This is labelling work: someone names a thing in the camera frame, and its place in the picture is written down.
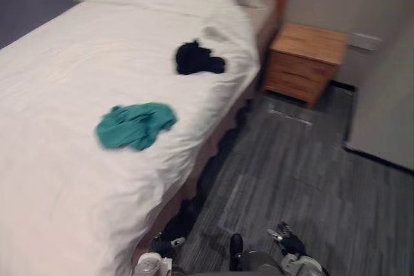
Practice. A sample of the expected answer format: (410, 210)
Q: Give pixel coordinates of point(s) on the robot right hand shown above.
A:
(292, 242)

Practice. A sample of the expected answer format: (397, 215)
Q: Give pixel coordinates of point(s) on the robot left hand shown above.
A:
(165, 244)

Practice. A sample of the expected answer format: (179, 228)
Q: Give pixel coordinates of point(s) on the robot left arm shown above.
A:
(152, 264)

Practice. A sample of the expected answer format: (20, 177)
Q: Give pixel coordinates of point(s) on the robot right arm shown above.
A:
(304, 264)

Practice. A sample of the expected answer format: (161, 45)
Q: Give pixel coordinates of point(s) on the teal green cloth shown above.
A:
(134, 125)

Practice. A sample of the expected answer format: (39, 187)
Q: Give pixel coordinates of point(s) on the black cloth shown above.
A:
(197, 60)

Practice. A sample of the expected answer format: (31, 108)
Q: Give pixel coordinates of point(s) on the robot body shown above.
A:
(237, 260)

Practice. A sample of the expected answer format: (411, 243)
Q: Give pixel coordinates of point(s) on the wooden two-drawer nightstand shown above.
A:
(302, 62)

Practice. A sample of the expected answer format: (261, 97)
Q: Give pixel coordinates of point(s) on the white duvet cover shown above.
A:
(81, 72)

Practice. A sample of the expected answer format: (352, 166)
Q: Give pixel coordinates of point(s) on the white wall socket plate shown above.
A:
(365, 42)

